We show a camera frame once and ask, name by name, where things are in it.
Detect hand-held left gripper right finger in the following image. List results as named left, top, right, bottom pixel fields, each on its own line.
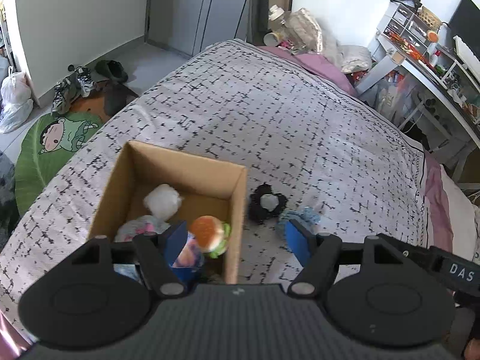
left=284, top=219, right=407, bottom=297

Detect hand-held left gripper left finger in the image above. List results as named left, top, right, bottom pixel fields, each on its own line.
left=68, top=220, right=188, bottom=298

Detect grey-blue knitted cloth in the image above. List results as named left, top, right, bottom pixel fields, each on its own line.
left=277, top=206, right=324, bottom=241

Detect blue tissue pack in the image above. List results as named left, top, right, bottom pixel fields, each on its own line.
left=170, top=232, right=206, bottom=283

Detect orange burger plush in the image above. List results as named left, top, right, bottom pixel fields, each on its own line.
left=187, top=215, right=232, bottom=260

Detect white soft pouch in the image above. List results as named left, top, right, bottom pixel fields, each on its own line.
left=143, top=183, right=185, bottom=221

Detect brown cardboard box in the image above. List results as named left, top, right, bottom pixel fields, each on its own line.
left=86, top=140, right=248, bottom=285

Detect black fuzzy plush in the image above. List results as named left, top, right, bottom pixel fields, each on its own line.
left=247, top=182, right=288, bottom=223

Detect white black-patterned blanket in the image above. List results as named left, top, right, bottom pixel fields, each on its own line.
left=0, top=39, right=429, bottom=310

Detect green cartoon floor mat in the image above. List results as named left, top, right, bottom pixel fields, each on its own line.
left=14, top=111, right=104, bottom=217

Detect dark slipper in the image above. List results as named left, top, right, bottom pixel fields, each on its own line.
left=94, top=59, right=129, bottom=83

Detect grey sneakers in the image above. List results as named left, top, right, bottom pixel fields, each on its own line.
left=50, top=65, right=97, bottom=116

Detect white desk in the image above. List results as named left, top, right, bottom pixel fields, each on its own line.
left=355, top=31, right=480, bottom=166

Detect white keyboard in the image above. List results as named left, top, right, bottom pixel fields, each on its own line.
left=452, top=35, right=480, bottom=80

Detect crumpled white plastic bags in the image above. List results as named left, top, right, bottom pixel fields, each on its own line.
left=286, top=7, right=373, bottom=74

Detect white plastic bag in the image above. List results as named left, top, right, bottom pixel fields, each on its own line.
left=0, top=66, right=35, bottom=134

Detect clear plastic jar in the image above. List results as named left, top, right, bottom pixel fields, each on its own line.
left=268, top=4, right=298, bottom=46

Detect grey door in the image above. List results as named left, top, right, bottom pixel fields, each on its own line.
left=145, top=0, right=253, bottom=59

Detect grey desktop drawer organizer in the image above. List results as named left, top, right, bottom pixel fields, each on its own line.
left=382, top=0, right=440, bottom=56

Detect wicker basket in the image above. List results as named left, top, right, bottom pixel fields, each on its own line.
left=417, top=6, right=444, bottom=31

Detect black monitor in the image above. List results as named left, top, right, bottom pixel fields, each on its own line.
left=448, top=0, right=480, bottom=52

